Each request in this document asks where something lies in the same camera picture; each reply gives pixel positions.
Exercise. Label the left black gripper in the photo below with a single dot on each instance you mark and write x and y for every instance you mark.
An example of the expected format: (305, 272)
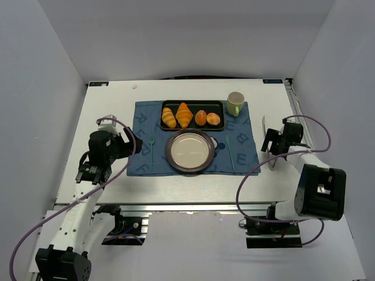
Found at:
(129, 141)

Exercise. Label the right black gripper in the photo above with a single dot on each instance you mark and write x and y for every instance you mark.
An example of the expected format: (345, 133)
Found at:
(269, 141)

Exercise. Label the metal tongs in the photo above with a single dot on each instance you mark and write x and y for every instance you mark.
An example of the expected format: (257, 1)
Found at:
(271, 164)

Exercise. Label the orange striped croissant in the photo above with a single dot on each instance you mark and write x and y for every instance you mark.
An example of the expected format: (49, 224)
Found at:
(184, 115)

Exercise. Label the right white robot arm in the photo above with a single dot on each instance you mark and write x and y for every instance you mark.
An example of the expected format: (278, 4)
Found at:
(321, 189)

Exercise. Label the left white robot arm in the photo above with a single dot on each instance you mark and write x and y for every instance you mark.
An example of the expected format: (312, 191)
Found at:
(83, 228)

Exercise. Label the teal plastic fork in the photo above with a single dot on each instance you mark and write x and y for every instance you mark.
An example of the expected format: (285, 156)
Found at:
(151, 143)

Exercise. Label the pale striped croissant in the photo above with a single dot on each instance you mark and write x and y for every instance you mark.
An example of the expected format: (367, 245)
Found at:
(168, 118)

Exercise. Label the teal plastic knife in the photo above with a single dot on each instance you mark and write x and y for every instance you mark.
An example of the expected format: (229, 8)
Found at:
(230, 152)

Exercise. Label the light green mug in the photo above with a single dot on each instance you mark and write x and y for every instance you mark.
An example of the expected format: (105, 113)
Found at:
(235, 102)

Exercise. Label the dark rimmed white plate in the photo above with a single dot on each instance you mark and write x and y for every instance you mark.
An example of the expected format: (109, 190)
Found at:
(189, 150)

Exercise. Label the right blue table label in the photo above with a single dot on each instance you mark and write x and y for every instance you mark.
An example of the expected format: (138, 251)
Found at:
(272, 81)

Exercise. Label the blue table label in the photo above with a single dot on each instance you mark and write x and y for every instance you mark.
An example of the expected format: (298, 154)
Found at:
(98, 84)
(272, 81)

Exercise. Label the pale round bun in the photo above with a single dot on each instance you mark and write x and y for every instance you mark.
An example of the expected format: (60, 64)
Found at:
(213, 119)

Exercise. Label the black rectangular tray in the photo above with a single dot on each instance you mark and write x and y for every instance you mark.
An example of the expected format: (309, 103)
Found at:
(209, 106)

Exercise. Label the orange sugared bun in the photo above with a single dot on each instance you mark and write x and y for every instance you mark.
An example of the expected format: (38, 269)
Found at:
(200, 118)

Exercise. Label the left blue table label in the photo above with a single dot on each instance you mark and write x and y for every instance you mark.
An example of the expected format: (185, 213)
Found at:
(98, 84)

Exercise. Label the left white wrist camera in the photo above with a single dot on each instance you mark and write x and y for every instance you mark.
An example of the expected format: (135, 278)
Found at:
(108, 124)

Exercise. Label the aluminium table side rail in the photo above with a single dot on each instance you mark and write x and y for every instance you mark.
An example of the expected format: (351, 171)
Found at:
(297, 110)

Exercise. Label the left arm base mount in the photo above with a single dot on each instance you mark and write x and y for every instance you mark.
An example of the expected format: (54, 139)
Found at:
(127, 229)

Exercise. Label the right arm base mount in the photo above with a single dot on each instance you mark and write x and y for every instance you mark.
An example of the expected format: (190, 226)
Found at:
(260, 235)

